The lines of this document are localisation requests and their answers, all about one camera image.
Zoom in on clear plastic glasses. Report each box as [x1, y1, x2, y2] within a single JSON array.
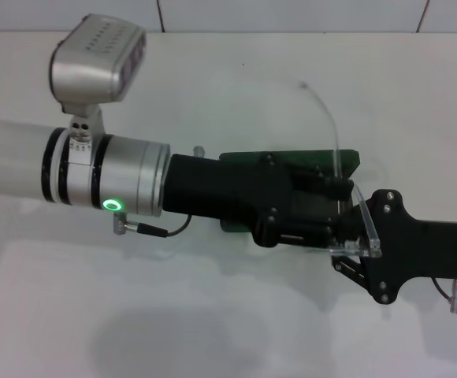
[[291, 80, 383, 260]]

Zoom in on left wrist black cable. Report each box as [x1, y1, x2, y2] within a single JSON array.
[[111, 211, 192, 239]]

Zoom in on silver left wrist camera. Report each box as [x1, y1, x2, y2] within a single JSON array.
[[48, 13, 147, 139]]

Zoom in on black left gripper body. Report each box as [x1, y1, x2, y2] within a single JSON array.
[[162, 151, 297, 249]]

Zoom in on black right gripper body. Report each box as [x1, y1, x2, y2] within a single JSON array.
[[363, 188, 457, 306]]

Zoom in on green glasses case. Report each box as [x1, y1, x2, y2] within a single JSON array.
[[218, 149, 362, 233]]

